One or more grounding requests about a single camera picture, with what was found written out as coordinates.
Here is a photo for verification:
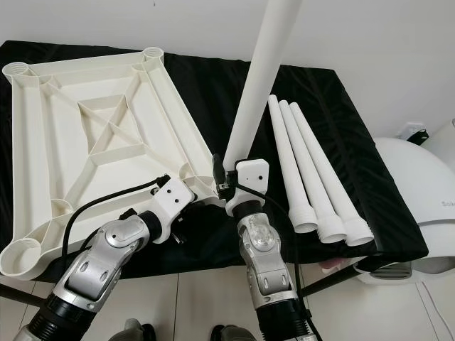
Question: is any white plastic table top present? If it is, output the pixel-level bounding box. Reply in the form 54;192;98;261
0;47;228;279

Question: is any black cloth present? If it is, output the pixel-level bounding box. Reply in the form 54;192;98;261
0;39;429;274

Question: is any grey robot right foot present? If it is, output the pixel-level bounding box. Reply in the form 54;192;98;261
212;325;260;341

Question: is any grey robot foot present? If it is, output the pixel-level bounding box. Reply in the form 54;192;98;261
124;320;156;341
212;325;260;341

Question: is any grey robot left foot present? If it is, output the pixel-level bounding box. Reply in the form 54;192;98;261
124;320;156;341

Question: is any black power plug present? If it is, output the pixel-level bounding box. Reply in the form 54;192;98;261
409;130;431;146

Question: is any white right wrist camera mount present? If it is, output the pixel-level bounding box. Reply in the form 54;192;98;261
226;158;269;216

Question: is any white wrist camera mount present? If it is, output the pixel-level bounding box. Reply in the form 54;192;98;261
226;158;269;216
148;178;195;234

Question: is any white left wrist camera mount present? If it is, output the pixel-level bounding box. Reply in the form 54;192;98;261
148;178;195;234

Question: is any white wall socket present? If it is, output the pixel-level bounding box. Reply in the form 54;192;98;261
402;122;424;141

